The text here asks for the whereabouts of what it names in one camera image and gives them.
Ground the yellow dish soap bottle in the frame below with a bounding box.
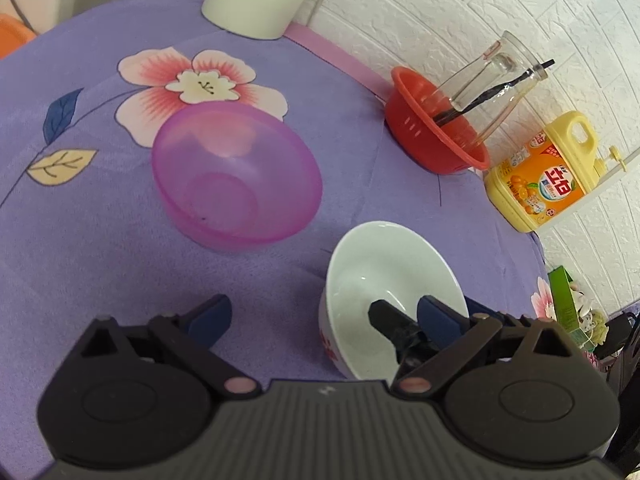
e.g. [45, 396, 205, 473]
[484, 110, 606, 233]

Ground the clear glass pitcher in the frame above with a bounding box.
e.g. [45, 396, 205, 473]
[423, 30, 549, 152]

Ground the pink translucent plastic bowl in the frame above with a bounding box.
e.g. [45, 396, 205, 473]
[151, 102, 323, 252]

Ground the orange plastic basin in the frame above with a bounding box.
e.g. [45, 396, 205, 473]
[0, 13, 37, 58]

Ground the black stirring stick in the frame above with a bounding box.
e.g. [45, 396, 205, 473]
[434, 58, 555, 127]

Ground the green box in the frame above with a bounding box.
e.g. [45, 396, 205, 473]
[548, 266, 594, 352]

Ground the red plastic basket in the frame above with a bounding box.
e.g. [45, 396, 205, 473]
[384, 66, 490, 174]

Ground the white red patterned ceramic bowl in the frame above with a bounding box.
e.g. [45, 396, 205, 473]
[319, 221, 469, 382]

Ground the purple floral tablecloth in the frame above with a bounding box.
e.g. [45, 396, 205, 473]
[0, 0, 558, 480]

